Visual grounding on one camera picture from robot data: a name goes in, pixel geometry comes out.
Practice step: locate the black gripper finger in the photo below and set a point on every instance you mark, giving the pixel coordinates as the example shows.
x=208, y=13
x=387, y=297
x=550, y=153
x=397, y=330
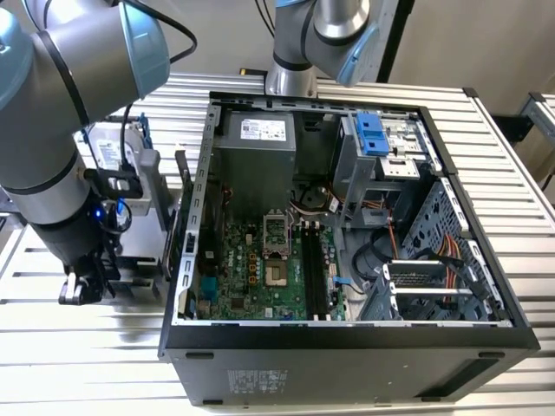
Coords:
x=89, y=290
x=110, y=273

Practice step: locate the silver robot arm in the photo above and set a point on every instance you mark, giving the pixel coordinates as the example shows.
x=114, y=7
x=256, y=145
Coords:
x=52, y=130

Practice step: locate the grey parts rack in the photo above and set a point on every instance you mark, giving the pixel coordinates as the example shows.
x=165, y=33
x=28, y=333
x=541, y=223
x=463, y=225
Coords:
x=152, y=186

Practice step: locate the blue grey board connector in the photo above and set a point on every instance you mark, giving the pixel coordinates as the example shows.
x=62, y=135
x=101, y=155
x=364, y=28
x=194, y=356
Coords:
x=208, y=289

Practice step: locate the hard disk in blue carrier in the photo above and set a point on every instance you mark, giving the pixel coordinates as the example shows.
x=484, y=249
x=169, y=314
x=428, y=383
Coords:
x=106, y=149

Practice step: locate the graphics card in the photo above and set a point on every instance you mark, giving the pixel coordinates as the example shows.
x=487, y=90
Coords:
x=186, y=197

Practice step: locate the CPU socket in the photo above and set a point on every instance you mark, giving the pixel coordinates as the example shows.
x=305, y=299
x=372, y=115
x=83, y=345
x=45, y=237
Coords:
x=276, y=274

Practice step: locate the grey power supply unit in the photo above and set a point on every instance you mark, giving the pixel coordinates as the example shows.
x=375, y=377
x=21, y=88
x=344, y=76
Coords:
x=256, y=182

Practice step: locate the green motherboard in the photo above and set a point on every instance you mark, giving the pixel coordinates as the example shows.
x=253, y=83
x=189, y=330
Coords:
x=284, y=299

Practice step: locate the black PC case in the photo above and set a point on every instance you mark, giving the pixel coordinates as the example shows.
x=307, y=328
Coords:
x=303, y=372

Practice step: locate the yellow black plug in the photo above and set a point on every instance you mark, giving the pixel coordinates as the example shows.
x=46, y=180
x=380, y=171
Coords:
x=248, y=71

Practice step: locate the metal drive cage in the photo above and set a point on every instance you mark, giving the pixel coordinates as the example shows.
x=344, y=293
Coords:
x=353, y=186

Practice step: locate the blue drive latch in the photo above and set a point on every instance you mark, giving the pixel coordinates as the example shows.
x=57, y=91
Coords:
x=370, y=134

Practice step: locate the metal disk bay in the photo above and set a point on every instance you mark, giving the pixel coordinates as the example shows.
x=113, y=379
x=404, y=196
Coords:
x=429, y=291

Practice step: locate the neighbouring metal slat table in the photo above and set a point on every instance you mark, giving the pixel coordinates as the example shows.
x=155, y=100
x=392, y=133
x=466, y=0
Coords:
x=537, y=106

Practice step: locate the wrist camera with black bracket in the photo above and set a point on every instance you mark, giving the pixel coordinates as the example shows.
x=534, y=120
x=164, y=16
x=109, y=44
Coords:
x=115, y=184

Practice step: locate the black metal post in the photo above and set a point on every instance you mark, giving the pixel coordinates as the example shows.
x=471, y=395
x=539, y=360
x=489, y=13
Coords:
x=399, y=39

